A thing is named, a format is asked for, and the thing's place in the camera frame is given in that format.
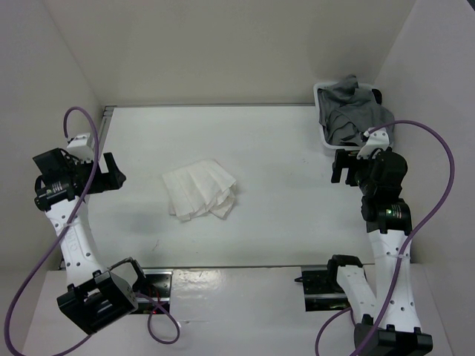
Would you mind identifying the white pleated skirt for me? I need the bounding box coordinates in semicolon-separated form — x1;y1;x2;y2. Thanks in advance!
162;159;237;222

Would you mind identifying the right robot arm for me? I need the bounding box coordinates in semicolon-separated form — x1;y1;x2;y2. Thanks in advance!
325;149;433;355

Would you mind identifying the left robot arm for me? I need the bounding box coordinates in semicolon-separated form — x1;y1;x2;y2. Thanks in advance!
33;148;148;335

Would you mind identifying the grey skirt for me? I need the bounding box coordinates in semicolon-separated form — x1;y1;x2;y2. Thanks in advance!
318;74;396;146

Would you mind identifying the white laundry basket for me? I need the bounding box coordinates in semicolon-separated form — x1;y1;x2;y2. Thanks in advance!
313;81;395;156

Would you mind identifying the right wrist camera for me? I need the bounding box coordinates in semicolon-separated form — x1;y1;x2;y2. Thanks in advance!
357;128;390;159

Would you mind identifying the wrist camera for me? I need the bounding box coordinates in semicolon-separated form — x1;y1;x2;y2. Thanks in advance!
357;128;390;159
66;133;94;162

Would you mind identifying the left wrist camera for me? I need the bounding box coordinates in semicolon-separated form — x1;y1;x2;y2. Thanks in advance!
66;133;94;162

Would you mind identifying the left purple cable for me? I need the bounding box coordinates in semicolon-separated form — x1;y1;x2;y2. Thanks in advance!
7;107;181;356

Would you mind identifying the purple cable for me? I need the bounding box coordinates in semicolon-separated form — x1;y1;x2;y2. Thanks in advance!
7;107;181;356
314;119;456;356

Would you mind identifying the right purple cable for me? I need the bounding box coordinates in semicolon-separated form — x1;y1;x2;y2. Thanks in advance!
314;119;456;356

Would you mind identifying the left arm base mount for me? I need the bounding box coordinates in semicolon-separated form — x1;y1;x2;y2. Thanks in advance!
132;269;173;314

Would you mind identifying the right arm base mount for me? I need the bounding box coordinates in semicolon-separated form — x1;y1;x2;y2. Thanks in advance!
295;266;350;312

